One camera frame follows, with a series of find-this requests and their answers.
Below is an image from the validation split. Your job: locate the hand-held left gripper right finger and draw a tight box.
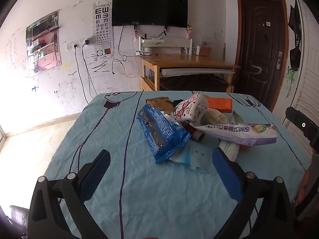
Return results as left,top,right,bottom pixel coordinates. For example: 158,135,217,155
212,147,294,239

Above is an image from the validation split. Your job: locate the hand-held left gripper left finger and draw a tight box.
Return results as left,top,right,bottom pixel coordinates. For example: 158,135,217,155
27,149,111,239

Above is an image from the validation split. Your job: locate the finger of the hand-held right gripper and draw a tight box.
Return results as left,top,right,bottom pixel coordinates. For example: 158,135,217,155
285,107,319,150

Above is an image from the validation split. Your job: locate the white green wrapper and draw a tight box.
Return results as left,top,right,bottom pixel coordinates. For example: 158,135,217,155
218,141,240,162

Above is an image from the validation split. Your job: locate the white purple snack packet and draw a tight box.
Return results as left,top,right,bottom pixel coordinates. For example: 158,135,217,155
191,122,278,147

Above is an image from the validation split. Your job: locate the red thread spool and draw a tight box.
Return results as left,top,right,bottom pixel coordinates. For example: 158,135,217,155
182,121,206,142

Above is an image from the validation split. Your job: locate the orange cardboard box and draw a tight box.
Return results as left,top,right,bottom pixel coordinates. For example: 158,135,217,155
206,97,233,113

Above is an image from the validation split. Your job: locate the blue snack packet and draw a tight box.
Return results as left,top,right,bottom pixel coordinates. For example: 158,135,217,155
137,104,192,164

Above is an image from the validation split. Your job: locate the white pink printed tissue pack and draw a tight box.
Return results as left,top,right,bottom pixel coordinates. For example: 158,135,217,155
173,92,209,122

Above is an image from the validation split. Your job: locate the brown snack packet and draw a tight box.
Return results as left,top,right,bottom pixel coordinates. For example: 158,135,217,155
145,97,176,116

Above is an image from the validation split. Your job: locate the person's right hand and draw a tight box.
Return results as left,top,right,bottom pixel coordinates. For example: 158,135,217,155
295,169,313,206

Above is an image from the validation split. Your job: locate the white slatted door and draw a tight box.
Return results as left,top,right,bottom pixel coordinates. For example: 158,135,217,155
291,0,319,130

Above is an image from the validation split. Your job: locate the blue printed tablecloth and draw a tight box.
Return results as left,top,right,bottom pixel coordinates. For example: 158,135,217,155
45,91,314,239

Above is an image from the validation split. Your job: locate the black hanging bag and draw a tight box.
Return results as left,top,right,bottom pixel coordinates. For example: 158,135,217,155
288,4,302,71

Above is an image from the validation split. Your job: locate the dark brown door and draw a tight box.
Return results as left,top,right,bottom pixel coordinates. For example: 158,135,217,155
237,0,289,110

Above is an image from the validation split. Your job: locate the dark leather seat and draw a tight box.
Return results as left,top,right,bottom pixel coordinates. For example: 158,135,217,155
9,205,29,239

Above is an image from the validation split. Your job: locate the wooden desk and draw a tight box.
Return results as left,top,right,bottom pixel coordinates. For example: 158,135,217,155
140,53,241,92

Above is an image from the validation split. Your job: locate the eye chart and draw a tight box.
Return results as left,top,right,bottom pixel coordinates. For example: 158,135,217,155
93,3,112,58

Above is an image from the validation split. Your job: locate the black charger cable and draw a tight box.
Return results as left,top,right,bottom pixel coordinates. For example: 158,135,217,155
75,43,97,99

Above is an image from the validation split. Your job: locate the white hanging cable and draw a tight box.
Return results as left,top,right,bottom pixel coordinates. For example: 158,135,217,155
111,26,142,79

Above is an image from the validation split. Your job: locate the white wall outlet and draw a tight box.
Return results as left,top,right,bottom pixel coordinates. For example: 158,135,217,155
66,40,86,51

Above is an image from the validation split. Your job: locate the glossy wall poster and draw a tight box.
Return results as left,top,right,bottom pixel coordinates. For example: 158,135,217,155
26,9,62,74

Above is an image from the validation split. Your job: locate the black wall television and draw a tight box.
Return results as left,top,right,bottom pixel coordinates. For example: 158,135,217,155
111,0,189,28

